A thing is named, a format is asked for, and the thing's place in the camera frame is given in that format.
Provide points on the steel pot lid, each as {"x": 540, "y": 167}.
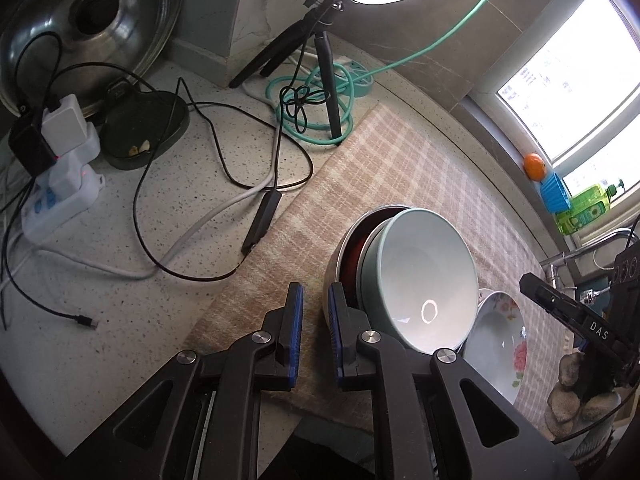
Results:
{"x": 79, "y": 46}

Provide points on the pink plaid table cloth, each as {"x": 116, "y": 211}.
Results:
{"x": 385, "y": 161}

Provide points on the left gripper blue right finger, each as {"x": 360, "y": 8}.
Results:
{"x": 346, "y": 324}

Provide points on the chrome kitchen faucet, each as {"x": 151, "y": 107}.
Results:
{"x": 551, "y": 265}

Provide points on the black tripod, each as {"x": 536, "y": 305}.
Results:
{"x": 315, "y": 23}

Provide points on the pale blue ceramic bowl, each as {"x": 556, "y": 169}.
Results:
{"x": 418, "y": 282}

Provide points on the black oval dish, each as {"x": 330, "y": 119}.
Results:
{"x": 142, "y": 124}

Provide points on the right gloved hand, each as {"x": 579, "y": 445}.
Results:
{"x": 571, "y": 405}

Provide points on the teal round power strip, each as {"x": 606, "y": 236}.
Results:
{"x": 361, "y": 79}

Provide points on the large steel mixing bowl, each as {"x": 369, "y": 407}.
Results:
{"x": 329, "y": 275}

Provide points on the orange fruit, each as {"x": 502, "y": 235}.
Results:
{"x": 534, "y": 167}

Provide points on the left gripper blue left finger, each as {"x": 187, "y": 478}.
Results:
{"x": 288, "y": 346}

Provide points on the window frame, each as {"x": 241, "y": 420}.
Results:
{"x": 567, "y": 92}

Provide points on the floral plate red flowers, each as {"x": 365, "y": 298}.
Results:
{"x": 497, "y": 344}

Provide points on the black inline cable box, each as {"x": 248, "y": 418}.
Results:
{"x": 262, "y": 221}

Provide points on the blue fluted plastic cup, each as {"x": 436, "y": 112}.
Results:
{"x": 554, "y": 194}

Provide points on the white power adapter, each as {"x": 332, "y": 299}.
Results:
{"x": 70, "y": 186}

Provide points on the red steel bowl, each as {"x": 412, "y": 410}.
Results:
{"x": 351, "y": 248}

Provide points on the green dish soap bottle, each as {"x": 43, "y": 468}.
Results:
{"x": 586, "y": 207}

